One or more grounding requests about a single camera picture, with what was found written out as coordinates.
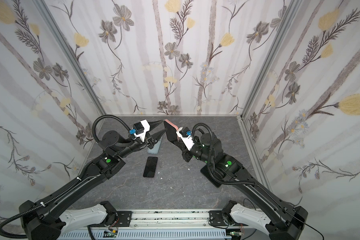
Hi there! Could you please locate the aluminium mounting rail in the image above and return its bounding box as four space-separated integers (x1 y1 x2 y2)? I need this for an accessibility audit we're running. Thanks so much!
59 208 274 231

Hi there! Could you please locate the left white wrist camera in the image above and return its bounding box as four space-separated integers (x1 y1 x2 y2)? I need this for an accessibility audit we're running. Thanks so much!
129 120 151 142

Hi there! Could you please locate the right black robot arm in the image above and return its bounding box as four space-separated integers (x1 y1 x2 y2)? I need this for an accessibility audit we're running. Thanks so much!
164 120 308 240

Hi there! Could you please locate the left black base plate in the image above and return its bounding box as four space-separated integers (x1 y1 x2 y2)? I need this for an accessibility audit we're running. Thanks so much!
115 211 133 228

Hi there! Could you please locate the light blue phone case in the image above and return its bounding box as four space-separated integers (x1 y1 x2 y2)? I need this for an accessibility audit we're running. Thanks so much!
147 138 162 155

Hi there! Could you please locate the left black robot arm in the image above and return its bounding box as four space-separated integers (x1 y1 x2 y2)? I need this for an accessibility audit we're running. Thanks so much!
0 115 166 240

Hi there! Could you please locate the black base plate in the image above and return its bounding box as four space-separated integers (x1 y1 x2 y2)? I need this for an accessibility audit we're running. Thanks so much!
115 211 133 228
209 210 227 228

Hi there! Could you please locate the black phone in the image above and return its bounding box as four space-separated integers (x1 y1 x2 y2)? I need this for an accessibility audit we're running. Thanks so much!
143 157 158 178
200 166 222 188

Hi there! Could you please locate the white slotted cable duct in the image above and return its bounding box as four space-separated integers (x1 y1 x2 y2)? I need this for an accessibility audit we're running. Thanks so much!
58 229 232 240

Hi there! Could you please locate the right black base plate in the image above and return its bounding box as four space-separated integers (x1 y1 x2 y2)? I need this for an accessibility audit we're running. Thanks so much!
209 210 227 228

